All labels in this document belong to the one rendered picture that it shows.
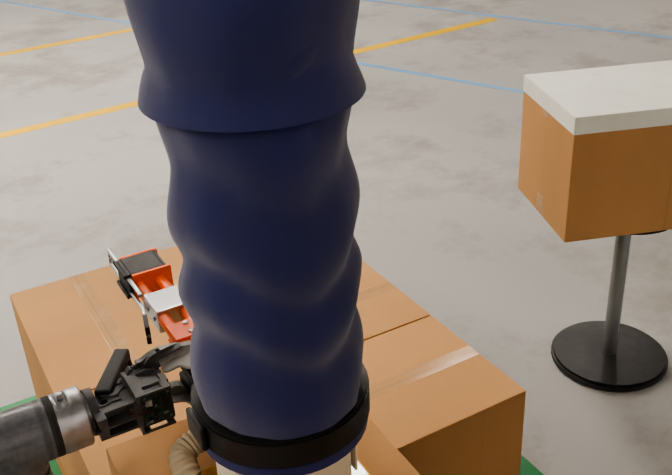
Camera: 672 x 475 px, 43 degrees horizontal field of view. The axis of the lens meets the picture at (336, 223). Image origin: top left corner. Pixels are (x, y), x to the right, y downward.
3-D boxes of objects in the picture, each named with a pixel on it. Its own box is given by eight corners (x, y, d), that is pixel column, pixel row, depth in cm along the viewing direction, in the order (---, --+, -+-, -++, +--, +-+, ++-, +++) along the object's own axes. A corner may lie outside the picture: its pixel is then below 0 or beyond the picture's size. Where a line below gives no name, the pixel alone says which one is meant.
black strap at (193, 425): (404, 425, 106) (404, 400, 104) (232, 500, 96) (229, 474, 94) (316, 337, 123) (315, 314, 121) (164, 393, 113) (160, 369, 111)
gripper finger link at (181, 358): (227, 357, 130) (174, 391, 127) (212, 338, 135) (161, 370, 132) (219, 343, 128) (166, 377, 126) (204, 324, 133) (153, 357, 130)
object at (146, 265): (174, 287, 160) (170, 264, 158) (136, 299, 157) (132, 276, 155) (159, 268, 167) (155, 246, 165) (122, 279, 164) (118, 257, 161)
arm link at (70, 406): (55, 431, 129) (42, 380, 124) (87, 419, 131) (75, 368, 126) (70, 467, 122) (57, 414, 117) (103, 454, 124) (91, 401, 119)
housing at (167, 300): (195, 322, 150) (192, 301, 148) (158, 334, 147) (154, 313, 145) (181, 304, 156) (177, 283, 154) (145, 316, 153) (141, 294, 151)
